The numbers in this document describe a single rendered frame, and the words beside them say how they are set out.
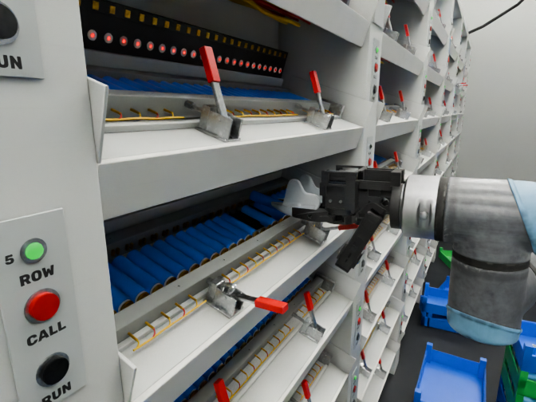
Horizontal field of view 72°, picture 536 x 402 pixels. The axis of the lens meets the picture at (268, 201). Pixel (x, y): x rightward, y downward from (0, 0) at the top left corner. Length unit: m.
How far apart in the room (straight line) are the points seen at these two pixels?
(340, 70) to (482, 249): 0.45
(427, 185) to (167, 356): 0.38
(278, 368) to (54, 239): 0.48
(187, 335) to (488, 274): 0.37
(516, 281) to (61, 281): 0.50
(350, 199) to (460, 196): 0.14
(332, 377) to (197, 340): 0.61
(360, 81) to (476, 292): 0.45
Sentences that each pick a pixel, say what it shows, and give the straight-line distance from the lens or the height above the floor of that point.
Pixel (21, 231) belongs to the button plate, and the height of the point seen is 1.05.
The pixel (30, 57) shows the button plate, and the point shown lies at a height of 1.14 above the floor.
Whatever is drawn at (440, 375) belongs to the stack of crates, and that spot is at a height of 0.16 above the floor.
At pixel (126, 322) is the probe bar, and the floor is 0.93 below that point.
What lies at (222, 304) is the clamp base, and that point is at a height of 0.90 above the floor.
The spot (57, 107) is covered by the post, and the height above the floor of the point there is 1.12.
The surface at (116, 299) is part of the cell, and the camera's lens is 0.40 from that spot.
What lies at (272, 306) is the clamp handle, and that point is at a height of 0.92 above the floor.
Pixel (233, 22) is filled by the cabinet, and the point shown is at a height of 1.27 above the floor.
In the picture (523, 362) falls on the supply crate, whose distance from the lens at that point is 1.34.
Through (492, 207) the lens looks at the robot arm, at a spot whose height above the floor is 1.00.
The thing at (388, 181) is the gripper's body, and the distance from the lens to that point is 0.57.
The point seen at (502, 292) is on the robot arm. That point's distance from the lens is 0.56.
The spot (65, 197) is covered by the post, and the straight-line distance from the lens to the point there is 0.25.
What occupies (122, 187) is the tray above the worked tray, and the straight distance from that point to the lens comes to 0.28.
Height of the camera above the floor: 1.12
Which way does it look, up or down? 14 degrees down
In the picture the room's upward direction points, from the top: straight up
